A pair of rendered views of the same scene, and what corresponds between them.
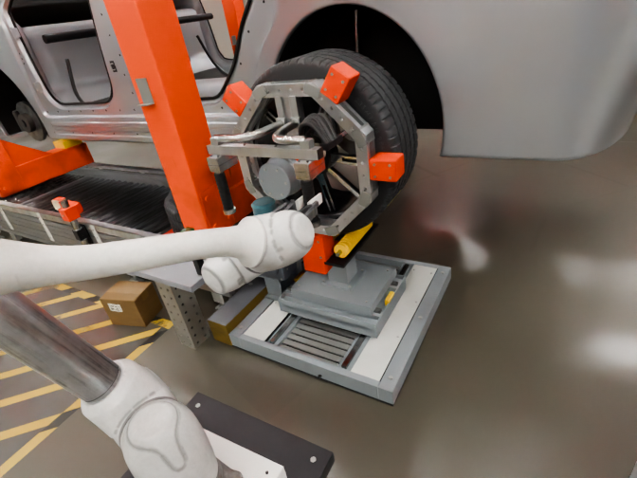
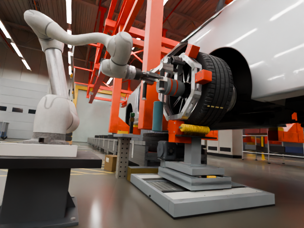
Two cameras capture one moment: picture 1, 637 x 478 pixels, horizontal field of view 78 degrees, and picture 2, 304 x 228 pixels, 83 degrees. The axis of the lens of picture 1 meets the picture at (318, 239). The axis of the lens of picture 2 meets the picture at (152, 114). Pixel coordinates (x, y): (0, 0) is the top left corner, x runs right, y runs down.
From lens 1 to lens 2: 1.07 m
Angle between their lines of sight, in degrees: 50
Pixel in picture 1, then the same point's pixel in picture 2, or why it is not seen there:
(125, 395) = not seen: hidden behind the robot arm
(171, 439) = (52, 97)
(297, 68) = not seen: hidden behind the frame
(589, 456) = not seen: outside the picture
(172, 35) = (156, 59)
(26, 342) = (52, 68)
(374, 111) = (204, 59)
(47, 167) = (125, 129)
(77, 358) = (59, 82)
